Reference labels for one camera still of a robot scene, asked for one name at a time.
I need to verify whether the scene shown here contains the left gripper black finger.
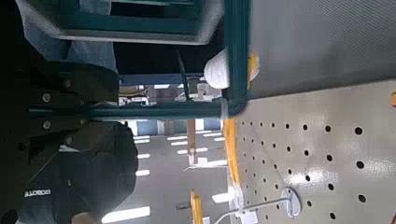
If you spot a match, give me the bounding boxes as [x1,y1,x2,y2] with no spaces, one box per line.
[18,62,92,109]
[18,120,92,185]

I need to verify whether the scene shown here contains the white pegboard hook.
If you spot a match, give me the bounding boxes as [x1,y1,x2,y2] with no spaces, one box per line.
[214,187,303,224]

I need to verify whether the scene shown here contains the teal metal frame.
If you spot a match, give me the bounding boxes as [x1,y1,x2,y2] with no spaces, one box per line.
[29,0,253,121]

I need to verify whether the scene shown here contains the green trowel with wooden handle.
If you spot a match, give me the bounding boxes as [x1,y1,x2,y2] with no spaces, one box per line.
[176,49,199,167]

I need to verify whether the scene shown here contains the yellow-handled pliers on card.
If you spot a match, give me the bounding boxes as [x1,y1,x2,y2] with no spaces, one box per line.
[190,189,205,224]

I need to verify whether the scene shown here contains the person in black logo shirt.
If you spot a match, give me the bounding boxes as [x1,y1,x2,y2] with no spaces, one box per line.
[15,0,140,224]

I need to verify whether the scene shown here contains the large beige pegboard panel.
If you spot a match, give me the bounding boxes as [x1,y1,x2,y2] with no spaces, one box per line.
[229,78,396,224]

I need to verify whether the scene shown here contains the yellow-handled white paint roller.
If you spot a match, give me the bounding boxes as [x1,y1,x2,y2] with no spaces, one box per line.
[203,49,261,190]

